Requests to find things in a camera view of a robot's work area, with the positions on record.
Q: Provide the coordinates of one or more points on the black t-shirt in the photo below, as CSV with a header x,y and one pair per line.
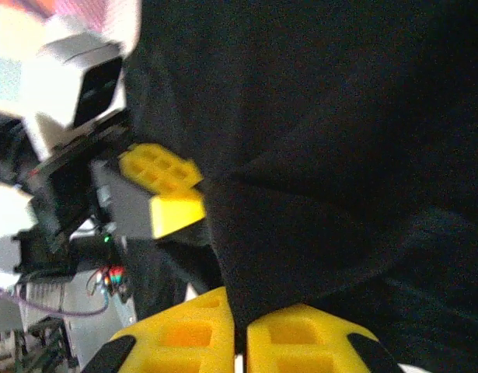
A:
x,y
320,136

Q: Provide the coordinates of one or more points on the aluminium mounting rail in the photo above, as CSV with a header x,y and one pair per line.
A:
x,y
91,334

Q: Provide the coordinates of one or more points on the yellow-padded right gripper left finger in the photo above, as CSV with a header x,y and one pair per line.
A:
x,y
219,322

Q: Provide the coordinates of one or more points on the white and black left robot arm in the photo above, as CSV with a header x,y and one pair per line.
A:
x,y
9,210

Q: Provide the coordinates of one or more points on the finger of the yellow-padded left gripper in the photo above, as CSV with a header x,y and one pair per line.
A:
x,y
161,171
176,213

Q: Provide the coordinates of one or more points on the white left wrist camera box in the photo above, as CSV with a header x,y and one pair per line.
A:
x,y
56,97

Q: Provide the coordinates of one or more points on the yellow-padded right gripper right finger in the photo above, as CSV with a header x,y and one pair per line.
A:
x,y
258,349

